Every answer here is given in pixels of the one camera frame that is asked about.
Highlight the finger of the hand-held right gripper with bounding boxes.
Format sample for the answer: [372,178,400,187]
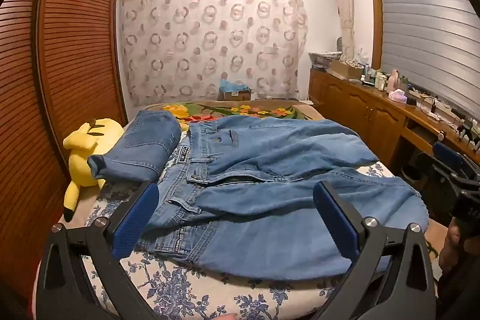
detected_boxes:
[422,159,466,193]
[432,141,480,178]

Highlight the wooden sideboard cabinet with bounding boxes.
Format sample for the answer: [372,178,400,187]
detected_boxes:
[308,69,480,193]

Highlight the pink tissue box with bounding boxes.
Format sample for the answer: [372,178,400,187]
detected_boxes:
[388,89,409,105]

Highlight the folded dark blue jeans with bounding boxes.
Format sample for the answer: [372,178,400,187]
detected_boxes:
[87,109,182,183]

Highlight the grey window blind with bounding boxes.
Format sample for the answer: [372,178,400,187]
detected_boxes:
[377,0,480,118]

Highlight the person's right hand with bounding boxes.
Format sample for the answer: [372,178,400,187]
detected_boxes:
[438,217,466,276]

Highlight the beige tied drape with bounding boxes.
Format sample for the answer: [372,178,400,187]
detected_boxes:
[332,0,357,58]

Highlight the person's right forearm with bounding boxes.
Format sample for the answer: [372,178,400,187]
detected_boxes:
[437,260,480,320]

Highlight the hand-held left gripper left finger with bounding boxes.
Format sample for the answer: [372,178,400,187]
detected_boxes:
[35,181,162,320]

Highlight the open cardboard box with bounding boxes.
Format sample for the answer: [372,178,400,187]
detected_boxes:
[330,59,365,81]

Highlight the blue floral white bedsheet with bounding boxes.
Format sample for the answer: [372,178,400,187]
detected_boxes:
[58,151,428,320]

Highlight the colourful flower blanket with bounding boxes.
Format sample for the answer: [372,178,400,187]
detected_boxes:
[144,100,449,264]

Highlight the yellow plush toy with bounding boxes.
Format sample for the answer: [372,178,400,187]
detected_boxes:
[62,118,125,223]

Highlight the cardboard box with label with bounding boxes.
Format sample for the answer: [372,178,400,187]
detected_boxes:
[218,88,253,102]

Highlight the grey waste bin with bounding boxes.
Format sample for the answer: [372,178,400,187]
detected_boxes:
[399,163,424,189]

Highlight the white power strip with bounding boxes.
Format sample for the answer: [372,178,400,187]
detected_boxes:
[425,104,456,122]

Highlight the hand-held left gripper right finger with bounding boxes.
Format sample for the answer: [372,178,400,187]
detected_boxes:
[312,181,437,320]

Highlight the blue plastic bag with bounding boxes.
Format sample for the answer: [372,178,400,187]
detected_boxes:
[219,79,246,92]

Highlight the light blue denim pants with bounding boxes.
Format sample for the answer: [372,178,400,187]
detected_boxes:
[139,115,430,281]

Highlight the ring patterned sheer curtain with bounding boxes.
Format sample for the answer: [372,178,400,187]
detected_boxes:
[118,0,308,107]

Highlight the wooden window frame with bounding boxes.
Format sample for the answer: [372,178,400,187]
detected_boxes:
[367,0,443,73]

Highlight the cluster of toiletry bottles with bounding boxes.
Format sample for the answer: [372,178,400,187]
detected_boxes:
[360,65,391,92]

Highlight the white plastic bag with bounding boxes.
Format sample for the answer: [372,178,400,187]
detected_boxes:
[354,48,372,67]

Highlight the black cable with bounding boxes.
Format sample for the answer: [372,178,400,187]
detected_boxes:
[420,95,437,114]

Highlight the basket of papers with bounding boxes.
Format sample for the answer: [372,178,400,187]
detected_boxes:
[308,51,344,71]

